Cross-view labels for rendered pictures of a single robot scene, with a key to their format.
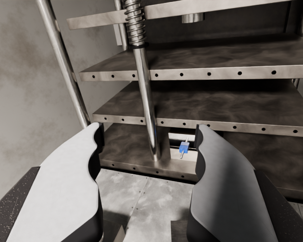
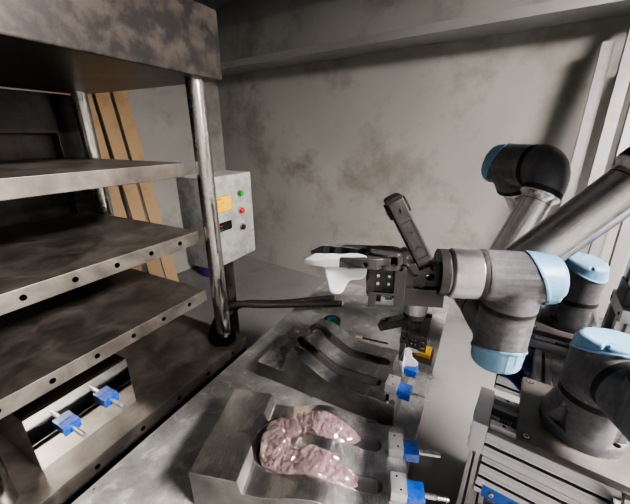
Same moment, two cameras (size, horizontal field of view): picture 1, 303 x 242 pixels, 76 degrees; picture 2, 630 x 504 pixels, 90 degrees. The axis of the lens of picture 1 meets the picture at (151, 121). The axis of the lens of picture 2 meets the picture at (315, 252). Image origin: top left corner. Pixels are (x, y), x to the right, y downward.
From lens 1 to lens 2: 0.49 m
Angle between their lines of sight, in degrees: 77
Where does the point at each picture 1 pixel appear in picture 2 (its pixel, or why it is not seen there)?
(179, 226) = (203, 462)
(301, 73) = (173, 247)
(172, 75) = (1, 305)
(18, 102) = not seen: outside the picture
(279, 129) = (176, 310)
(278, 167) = (189, 354)
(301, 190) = (222, 354)
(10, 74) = not seen: outside the picture
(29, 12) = not seen: outside the picture
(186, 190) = (136, 460)
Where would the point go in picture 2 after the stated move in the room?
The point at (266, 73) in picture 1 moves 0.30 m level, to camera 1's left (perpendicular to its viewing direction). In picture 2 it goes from (144, 256) to (72, 301)
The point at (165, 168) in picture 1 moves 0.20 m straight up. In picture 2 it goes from (55, 489) to (31, 430)
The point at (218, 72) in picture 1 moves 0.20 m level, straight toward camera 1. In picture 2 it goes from (89, 273) to (138, 286)
